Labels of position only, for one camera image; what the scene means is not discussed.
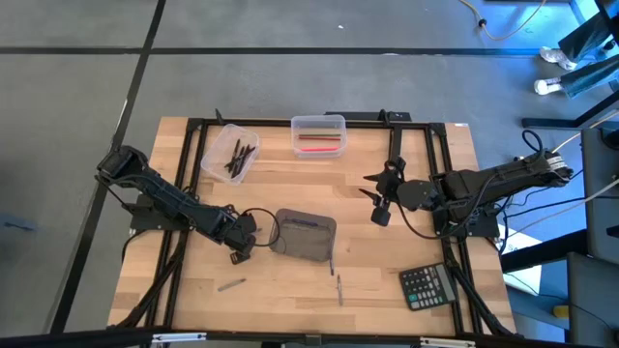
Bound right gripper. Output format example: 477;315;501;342
358;157;407;208

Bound clear plastic bin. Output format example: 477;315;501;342
200;124;261;187
290;114;348;160

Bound grey translucent bin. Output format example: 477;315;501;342
268;207;339;263

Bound black desk calculator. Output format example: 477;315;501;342
398;262;458;312

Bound white paper sheet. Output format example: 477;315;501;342
492;222;544;297

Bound black desk foot bar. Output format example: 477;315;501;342
500;229;589;273

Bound black overhead rig bar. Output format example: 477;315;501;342
0;326;619;348

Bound person's white shoe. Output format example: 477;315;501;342
533;76;565;97
539;45;576;72

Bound grey cabinet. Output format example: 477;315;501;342
579;126;619;265

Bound person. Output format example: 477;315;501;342
558;23;619;100

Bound grey furniture panel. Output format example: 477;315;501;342
565;250;619;348

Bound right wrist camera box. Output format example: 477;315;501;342
370;205;392;228

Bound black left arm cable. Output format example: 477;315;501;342
240;207;282;248

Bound black flat mount bar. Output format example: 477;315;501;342
323;109;412;124

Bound black aluminium table frame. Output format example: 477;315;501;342
108;108;521;339

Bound silver metal bracket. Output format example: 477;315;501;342
419;335;478;348
151;332;208;345

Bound black cable bundle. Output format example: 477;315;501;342
442;236;515;337
109;229;191;331

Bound beige floor cable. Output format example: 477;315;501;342
457;0;547;43

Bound beige thick cable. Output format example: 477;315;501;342
502;178;619;239

